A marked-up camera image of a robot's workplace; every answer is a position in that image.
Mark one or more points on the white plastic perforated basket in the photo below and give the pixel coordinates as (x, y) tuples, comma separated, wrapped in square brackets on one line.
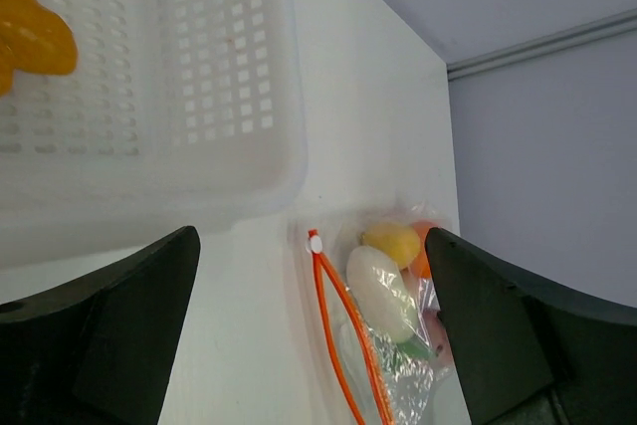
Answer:
[(180, 112)]

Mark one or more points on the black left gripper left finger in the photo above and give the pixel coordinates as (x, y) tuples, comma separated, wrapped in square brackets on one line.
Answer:
[(99, 349)]

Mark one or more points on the aluminium frame post right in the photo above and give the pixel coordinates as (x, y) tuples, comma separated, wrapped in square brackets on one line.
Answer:
[(598, 30)]

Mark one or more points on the fake white radish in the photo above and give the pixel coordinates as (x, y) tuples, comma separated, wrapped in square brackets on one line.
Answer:
[(380, 294)]

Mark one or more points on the clear zip top bag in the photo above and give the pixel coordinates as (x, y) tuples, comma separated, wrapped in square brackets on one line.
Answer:
[(363, 376)]

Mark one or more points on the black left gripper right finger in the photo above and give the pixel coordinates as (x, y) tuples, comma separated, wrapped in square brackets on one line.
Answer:
[(527, 349)]

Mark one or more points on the fake orange fruit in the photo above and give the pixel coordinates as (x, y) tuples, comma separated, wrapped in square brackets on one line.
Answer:
[(419, 266)]

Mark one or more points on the fake pink peach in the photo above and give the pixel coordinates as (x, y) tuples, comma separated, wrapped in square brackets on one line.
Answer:
[(438, 338)]

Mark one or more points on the fake yellow lemon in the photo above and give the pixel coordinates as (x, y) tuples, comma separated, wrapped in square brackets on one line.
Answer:
[(400, 242)]

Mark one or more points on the fake brown ginger root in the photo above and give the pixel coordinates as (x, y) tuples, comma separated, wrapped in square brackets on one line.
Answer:
[(34, 40)]

